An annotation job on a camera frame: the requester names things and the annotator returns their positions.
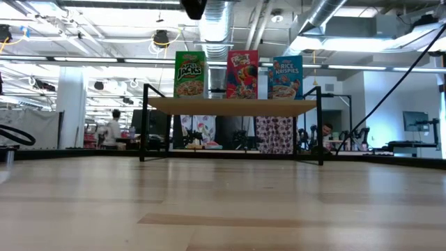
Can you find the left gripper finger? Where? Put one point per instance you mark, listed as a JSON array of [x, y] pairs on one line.
[[193, 7]]

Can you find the green Apple Jacks cereal box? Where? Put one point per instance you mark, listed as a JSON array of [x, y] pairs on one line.
[[190, 75]]

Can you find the red Froot Loops cereal box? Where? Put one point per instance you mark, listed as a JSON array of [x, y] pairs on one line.
[[242, 75]]

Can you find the blue Rice Krispies cereal box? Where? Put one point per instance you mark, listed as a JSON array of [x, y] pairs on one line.
[[285, 78]]

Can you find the wooden shelf with black legs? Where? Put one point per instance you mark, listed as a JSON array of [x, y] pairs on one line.
[[230, 106]]

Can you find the patterned fabric panel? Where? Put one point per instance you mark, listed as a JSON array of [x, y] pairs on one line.
[[203, 127], [274, 136]]

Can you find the black monitor back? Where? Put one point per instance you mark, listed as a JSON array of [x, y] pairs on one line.
[[157, 122]]

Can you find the person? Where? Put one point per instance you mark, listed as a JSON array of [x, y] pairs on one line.
[[113, 130], [327, 129]]

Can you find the white round column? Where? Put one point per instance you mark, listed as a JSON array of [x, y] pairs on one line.
[[71, 115]]

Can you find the black ceiling spotlight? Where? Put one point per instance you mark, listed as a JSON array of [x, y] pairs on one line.
[[5, 33]]

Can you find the grey partition screen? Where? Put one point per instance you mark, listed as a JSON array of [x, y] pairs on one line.
[[35, 123]]

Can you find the computer monitor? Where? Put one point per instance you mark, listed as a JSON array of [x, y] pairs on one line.
[[416, 121]]

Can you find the dark office desk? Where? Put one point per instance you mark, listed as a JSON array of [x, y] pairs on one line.
[[411, 144]]

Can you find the silver spiral ventilation duct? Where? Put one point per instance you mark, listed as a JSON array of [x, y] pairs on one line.
[[324, 12], [216, 31]]

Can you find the black hanging camera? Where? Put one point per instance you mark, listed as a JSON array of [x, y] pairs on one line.
[[161, 39]]

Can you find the black aluminium table frame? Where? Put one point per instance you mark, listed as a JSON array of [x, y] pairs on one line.
[[104, 153]]

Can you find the grey metal post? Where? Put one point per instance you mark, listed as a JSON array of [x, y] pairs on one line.
[[10, 157]]

